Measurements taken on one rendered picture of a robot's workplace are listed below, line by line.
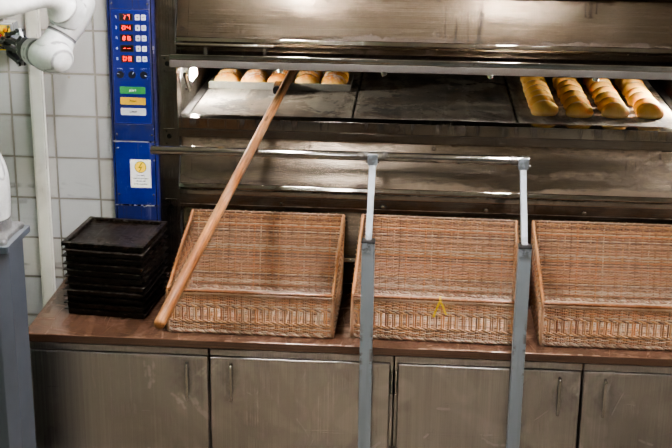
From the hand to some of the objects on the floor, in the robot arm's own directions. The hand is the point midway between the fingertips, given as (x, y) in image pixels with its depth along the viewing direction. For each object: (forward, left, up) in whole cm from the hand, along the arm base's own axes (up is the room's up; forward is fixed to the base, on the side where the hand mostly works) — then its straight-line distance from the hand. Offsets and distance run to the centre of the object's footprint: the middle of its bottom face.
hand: (2, 41), depth 422 cm
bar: (-119, +33, -146) cm, 191 cm away
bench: (-136, +11, -146) cm, 200 cm away
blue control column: (-39, -108, -146) cm, 186 cm away
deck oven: (-136, -112, -146) cm, 228 cm away
